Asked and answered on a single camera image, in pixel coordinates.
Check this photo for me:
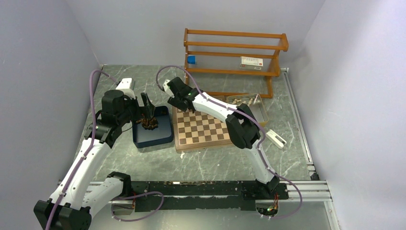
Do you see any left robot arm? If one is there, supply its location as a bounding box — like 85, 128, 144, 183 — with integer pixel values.
34, 90, 155, 230

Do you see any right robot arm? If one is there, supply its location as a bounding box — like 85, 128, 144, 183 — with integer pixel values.
163, 77, 280, 198

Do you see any pile of brown chess pieces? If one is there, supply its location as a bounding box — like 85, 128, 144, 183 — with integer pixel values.
136, 117, 158, 130

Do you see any dark blue tray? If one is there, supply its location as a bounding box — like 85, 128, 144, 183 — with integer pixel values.
132, 105, 174, 149

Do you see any wooden chessboard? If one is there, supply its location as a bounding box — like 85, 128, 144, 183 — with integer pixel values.
172, 106, 232, 152

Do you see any blue box on shelf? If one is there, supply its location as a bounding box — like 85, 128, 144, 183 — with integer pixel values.
186, 55, 196, 65

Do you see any orange wooden shelf rack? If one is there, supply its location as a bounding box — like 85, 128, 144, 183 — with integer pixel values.
183, 28, 289, 98

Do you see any white red box on shelf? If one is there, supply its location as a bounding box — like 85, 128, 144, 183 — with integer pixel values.
240, 57, 263, 68

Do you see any white flat device on table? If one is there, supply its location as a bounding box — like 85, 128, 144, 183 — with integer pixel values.
266, 129, 287, 149

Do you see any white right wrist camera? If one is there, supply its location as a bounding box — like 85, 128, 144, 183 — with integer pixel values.
163, 79, 174, 97

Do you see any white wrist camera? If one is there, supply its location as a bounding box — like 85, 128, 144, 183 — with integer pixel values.
115, 78, 136, 99
163, 79, 174, 97

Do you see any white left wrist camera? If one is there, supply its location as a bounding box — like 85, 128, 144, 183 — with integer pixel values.
115, 78, 136, 99

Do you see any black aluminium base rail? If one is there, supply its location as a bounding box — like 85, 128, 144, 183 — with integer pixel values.
118, 181, 332, 212

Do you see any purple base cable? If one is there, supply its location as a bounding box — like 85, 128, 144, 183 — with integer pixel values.
111, 192, 164, 222

